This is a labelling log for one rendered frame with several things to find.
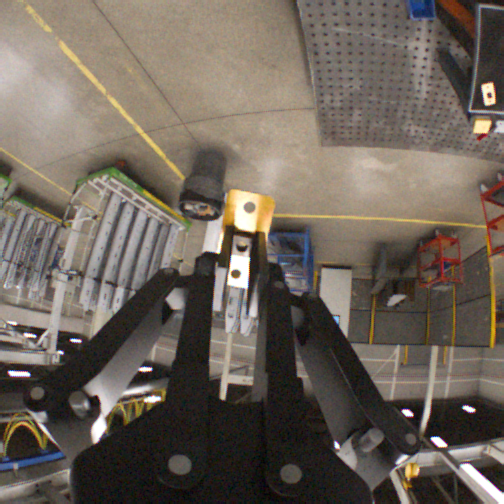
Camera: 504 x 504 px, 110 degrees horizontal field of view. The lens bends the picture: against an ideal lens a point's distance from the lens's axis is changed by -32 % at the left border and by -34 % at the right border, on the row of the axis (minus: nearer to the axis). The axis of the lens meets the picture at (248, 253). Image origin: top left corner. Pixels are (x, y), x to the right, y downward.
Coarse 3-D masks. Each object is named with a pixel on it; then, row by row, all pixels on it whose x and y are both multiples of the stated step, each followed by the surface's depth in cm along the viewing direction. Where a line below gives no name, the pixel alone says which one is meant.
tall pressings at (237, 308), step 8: (232, 288) 912; (240, 288) 881; (232, 296) 904; (240, 296) 895; (232, 304) 873; (240, 304) 890; (232, 312) 867; (240, 312) 862; (232, 320) 860; (240, 320) 855; (248, 320) 847; (232, 328) 856; (240, 328) 849; (248, 328) 842
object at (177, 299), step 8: (216, 256) 17; (184, 280) 14; (176, 288) 13; (184, 288) 13; (168, 296) 13; (176, 296) 13; (184, 296) 13; (168, 304) 13; (176, 304) 13; (184, 304) 13
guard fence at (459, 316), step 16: (480, 256) 364; (448, 272) 512; (464, 272) 429; (480, 272) 364; (448, 288) 509; (464, 288) 424; (480, 288) 357; (432, 304) 599; (448, 304) 496; (464, 304) 415; (480, 304) 350; (432, 320) 583; (448, 320) 485; (464, 320) 405; (480, 320) 342; (432, 336) 565; (448, 336) 471; (464, 336) 394; (480, 336) 332
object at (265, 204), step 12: (228, 192) 20; (240, 192) 20; (252, 192) 20; (228, 204) 20; (240, 204) 20; (264, 204) 20; (228, 216) 21; (240, 216) 21; (252, 216) 21; (264, 216) 21; (240, 228) 21; (252, 228) 21; (264, 228) 21; (240, 240) 20; (252, 240) 20; (240, 252) 21; (240, 264) 22; (240, 276) 23
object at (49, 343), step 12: (84, 216) 502; (72, 240) 475; (72, 252) 476; (60, 264) 453; (60, 276) 453; (60, 288) 447; (60, 300) 446; (60, 312) 444; (48, 336) 416; (12, 348) 326; (24, 348) 354; (48, 348) 404
